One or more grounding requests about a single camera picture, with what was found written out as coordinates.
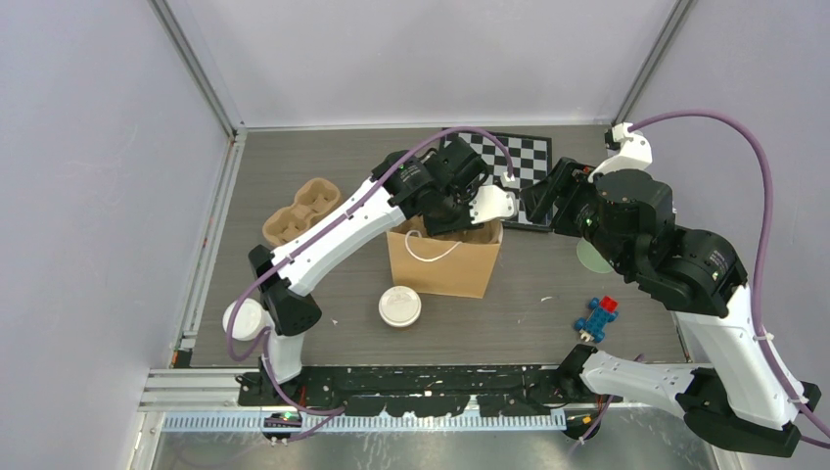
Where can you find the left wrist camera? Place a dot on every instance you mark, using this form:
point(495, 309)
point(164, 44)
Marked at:
point(493, 201)

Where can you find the white plastic cup lid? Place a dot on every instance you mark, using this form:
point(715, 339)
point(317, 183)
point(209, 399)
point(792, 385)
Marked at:
point(400, 307)

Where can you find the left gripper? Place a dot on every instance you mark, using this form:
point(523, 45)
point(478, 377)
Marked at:
point(437, 228)

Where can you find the black white checkerboard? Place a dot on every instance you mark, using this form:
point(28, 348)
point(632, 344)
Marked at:
point(531, 160)

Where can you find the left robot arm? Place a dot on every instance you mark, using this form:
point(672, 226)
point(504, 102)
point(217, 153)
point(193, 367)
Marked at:
point(437, 184)

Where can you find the brown paper bag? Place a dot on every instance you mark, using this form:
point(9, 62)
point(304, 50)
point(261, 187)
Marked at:
point(430, 266)

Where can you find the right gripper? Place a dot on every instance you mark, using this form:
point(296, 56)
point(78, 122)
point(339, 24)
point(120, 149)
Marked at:
point(536, 198)

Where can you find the brown pulp cup carrier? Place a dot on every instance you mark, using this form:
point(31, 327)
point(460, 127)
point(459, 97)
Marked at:
point(315, 199)

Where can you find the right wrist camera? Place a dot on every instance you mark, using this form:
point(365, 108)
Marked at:
point(630, 150)

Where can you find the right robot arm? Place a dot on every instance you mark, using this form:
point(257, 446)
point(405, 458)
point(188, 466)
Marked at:
point(735, 402)

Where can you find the stack of white lids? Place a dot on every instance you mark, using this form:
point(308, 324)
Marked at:
point(252, 318)

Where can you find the blue toy block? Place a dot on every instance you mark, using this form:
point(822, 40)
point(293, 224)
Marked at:
point(591, 329)

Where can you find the green cup of paper sticks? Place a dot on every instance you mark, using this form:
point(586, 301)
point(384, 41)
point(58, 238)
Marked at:
point(591, 259)

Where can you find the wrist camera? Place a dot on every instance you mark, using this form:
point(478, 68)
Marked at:
point(630, 150)
point(493, 201)

